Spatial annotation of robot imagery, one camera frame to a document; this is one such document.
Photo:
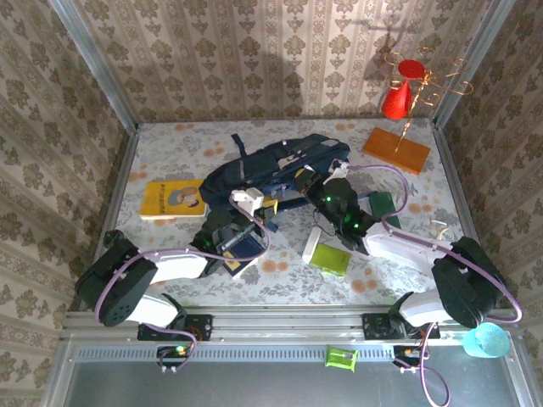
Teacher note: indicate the aluminium mounting rail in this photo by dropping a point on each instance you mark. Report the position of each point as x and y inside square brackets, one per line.
[288, 322]

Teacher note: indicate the dark green case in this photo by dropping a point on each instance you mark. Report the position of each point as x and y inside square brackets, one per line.
[384, 207]

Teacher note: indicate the black knob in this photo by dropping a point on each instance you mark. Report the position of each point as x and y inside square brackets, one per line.
[112, 237]

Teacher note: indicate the aluminium frame post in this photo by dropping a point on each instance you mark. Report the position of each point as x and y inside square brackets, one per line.
[97, 72]
[466, 72]

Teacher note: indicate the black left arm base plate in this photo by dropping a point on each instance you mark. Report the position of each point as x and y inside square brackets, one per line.
[201, 326]

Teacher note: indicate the cyan cup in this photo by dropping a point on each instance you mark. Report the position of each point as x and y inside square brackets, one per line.
[488, 343]

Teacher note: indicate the connector board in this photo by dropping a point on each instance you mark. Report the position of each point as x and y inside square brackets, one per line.
[403, 352]
[169, 352]

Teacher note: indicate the navy blue notebook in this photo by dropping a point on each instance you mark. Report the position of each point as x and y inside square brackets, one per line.
[246, 250]

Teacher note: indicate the white oblong case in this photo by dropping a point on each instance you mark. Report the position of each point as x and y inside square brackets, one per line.
[311, 246]

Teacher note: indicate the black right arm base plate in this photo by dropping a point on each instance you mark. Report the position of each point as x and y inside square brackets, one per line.
[375, 326]

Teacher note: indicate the yellow picture book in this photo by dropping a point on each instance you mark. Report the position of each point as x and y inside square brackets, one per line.
[161, 199]

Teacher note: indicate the orange wooden base block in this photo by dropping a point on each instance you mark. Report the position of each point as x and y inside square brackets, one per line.
[394, 152]

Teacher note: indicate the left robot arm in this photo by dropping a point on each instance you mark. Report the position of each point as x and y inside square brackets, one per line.
[178, 265]

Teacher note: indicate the red disc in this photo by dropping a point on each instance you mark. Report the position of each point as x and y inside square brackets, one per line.
[410, 68]

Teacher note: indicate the lime green clip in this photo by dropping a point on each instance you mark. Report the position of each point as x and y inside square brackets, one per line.
[339, 359]

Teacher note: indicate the cream razor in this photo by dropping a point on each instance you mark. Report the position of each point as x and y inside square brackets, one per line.
[441, 232]

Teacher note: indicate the navy blue backpack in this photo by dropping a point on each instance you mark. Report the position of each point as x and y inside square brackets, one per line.
[250, 167]

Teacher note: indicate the lime green box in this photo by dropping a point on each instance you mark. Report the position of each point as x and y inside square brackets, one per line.
[331, 259]

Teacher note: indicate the left connector board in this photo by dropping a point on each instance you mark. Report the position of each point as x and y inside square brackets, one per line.
[169, 352]

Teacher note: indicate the grey metal shelf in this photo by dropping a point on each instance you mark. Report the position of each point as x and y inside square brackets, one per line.
[271, 386]

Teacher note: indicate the red cone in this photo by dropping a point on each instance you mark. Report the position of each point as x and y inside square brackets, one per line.
[394, 104]

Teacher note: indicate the aluminium side rail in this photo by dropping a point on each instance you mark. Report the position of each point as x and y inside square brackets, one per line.
[455, 182]
[126, 163]

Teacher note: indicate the right connector board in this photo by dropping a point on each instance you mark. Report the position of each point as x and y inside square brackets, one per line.
[403, 352]

